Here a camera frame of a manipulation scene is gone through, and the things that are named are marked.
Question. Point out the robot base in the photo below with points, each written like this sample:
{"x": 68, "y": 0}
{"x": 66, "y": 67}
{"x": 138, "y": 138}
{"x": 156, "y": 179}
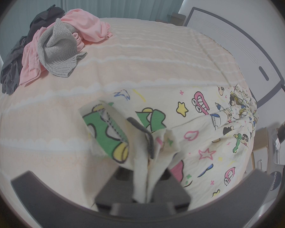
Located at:
{"x": 279, "y": 151}

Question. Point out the wooden bedside table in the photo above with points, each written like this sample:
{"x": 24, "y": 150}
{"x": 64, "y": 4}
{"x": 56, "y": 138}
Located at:
{"x": 258, "y": 146}
{"x": 178, "y": 19}

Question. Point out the black garment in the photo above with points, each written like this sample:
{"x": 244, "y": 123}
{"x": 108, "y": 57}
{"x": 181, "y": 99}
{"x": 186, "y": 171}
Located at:
{"x": 11, "y": 68}

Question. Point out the pink garment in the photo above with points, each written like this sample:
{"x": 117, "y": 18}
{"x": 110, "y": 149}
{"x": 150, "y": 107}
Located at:
{"x": 85, "y": 25}

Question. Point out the bed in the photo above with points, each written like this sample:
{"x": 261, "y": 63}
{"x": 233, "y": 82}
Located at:
{"x": 133, "y": 63}

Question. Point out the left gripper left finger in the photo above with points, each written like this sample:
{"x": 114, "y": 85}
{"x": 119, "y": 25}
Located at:
{"x": 114, "y": 189}

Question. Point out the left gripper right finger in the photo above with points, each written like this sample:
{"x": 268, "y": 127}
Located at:
{"x": 171, "y": 189}

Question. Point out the white printed pyjama trousers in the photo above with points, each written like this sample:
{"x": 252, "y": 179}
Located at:
{"x": 199, "y": 136}

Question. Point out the grey knitted garment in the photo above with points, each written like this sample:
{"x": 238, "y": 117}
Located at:
{"x": 57, "y": 49}

